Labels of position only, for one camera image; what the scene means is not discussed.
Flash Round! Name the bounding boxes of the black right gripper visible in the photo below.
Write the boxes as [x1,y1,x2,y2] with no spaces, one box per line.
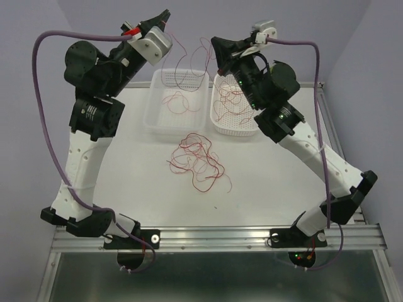
[210,36,266,111]

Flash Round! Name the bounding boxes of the long red wire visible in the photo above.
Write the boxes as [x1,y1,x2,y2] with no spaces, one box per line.
[209,80,256,125]
[159,21,218,92]

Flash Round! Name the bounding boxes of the red wire bundle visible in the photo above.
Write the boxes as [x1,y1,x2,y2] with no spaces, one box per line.
[166,132,233,194]

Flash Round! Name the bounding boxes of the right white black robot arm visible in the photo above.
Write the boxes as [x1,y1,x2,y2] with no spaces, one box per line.
[211,33,377,245]

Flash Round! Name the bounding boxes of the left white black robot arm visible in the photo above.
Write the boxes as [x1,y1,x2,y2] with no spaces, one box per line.
[40,10,172,248]

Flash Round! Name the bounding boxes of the white perforated plastic basket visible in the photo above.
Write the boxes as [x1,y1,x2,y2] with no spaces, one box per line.
[210,74,258,137]

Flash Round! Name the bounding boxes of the translucent white perforated basket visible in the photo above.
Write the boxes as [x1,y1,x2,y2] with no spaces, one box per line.
[143,69,209,135]

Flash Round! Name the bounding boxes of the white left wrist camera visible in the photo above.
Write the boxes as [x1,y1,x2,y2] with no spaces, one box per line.
[121,22,173,67]

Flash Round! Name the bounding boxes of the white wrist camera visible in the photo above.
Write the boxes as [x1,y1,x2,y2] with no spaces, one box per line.
[121,22,173,67]
[241,20,278,57]

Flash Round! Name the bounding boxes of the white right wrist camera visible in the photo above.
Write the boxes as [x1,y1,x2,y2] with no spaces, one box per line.
[241,20,278,57]

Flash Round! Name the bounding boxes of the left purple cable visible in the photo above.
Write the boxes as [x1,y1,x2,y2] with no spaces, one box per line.
[32,30,157,274]

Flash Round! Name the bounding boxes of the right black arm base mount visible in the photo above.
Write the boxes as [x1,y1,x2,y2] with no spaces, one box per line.
[266,212,327,249]

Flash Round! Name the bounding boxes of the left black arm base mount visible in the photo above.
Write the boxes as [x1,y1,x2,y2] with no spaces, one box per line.
[103,226,161,250]

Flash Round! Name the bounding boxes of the aluminium right side rail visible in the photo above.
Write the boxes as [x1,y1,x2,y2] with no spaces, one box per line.
[314,84,369,224]

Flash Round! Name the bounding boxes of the aluminium rail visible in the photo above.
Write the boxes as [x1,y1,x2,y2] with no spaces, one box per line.
[51,225,387,253]
[314,84,369,224]

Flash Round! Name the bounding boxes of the aluminium front rail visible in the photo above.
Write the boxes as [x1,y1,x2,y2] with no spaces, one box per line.
[51,225,387,253]

